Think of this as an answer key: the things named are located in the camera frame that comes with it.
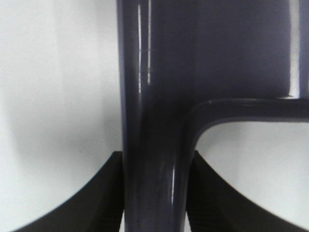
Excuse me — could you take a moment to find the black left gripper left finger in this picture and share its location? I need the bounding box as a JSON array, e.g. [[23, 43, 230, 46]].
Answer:
[[23, 151, 124, 232]]

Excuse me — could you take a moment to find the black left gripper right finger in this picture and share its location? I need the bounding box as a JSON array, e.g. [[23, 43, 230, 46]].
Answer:
[[187, 151, 304, 232]]

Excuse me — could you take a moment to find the purple plastic dustpan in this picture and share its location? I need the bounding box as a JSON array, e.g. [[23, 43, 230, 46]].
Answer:
[[117, 0, 309, 232]]

